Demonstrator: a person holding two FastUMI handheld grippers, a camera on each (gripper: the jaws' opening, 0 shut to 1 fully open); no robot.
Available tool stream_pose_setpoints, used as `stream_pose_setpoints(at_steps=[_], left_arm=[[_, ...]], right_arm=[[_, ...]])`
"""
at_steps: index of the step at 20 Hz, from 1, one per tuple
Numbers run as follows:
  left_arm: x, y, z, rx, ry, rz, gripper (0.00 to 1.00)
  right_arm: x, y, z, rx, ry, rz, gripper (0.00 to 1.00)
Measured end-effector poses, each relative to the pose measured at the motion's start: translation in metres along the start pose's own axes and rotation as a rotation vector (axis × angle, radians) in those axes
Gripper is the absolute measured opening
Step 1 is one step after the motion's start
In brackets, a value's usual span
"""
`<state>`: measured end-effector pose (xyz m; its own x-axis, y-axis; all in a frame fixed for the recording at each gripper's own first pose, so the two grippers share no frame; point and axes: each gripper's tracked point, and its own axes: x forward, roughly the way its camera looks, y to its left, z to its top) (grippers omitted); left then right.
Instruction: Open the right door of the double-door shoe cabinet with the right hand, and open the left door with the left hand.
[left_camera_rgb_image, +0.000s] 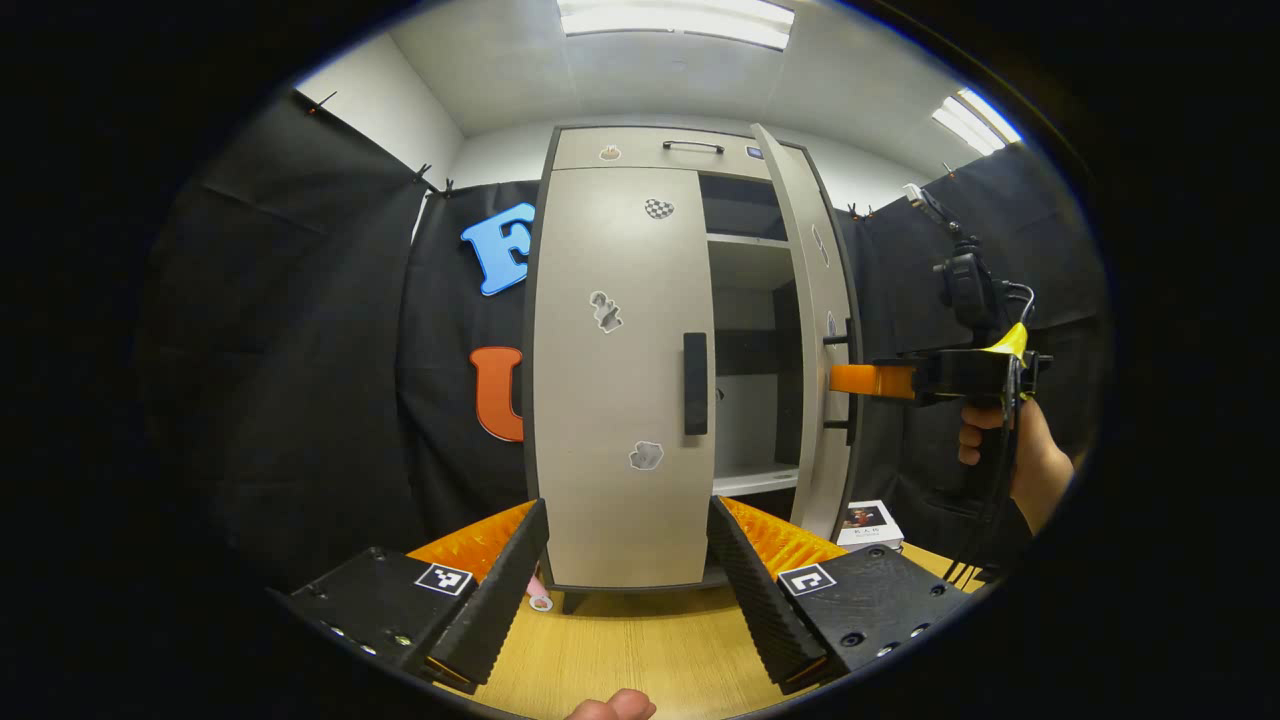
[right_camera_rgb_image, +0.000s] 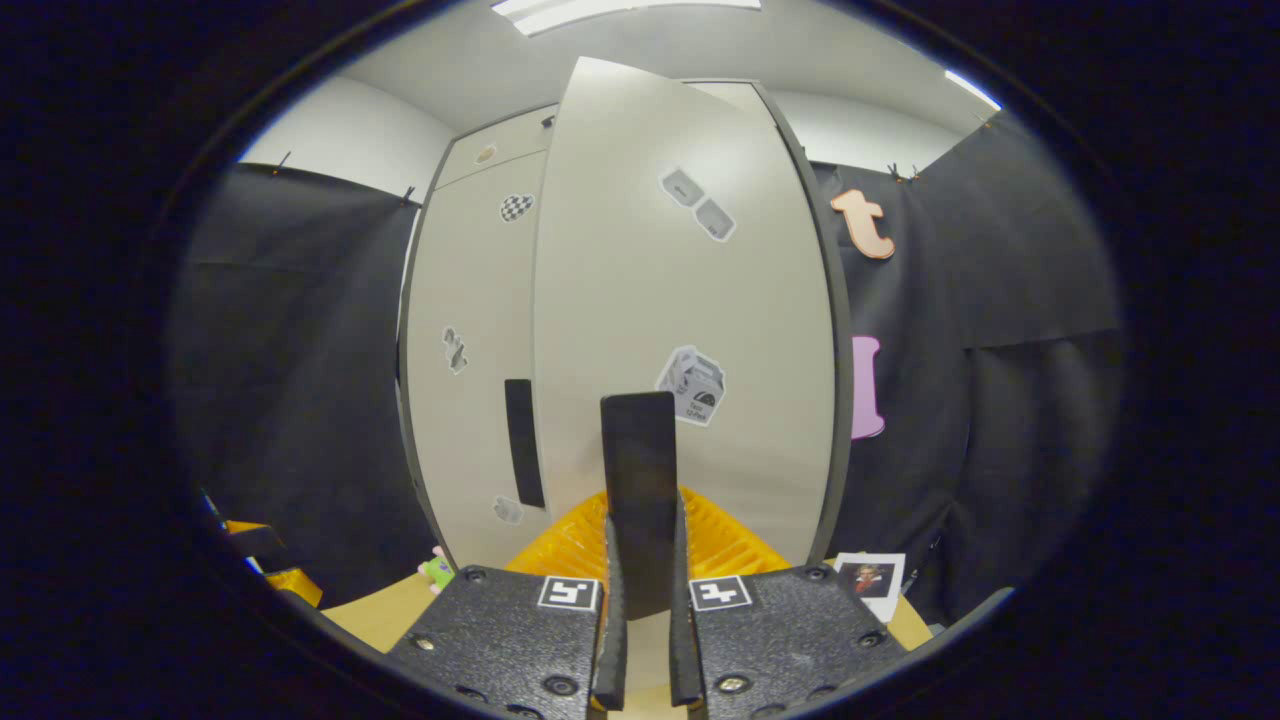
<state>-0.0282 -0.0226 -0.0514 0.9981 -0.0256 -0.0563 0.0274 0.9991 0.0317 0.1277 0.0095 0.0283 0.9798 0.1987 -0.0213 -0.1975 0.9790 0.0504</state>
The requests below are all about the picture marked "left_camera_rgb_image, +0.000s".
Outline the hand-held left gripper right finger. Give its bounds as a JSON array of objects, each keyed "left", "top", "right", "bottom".
[{"left": 706, "top": 495, "right": 986, "bottom": 696}]

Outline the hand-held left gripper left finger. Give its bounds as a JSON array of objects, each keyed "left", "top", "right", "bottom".
[{"left": 268, "top": 498, "right": 551, "bottom": 696}]

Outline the grey shoe cabinet door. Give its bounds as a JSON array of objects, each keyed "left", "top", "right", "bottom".
[
  {"left": 750, "top": 122, "right": 857, "bottom": 541},
  {"left": 530, "top": 165, "right": 716, "bottom": 591}
]

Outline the grey double-door shoe cabinet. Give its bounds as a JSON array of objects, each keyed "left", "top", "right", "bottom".
[{"left": 522, "top": 122, "right": 866, "bottom": 613}]

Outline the white box with photo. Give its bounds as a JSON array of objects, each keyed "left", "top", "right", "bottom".
[{"left": 835, "top": 500, "right": 905, "bottom": 554}]

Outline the small ceiling light panel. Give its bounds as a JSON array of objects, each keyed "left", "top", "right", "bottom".
[{"left": 932, "top": 87, "right": 1023, "bottom": 156}]

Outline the large ceiling light panel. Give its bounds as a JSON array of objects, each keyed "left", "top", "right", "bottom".
[{"left": 557, "top": 0, "right": 796, "bottom": 51}]

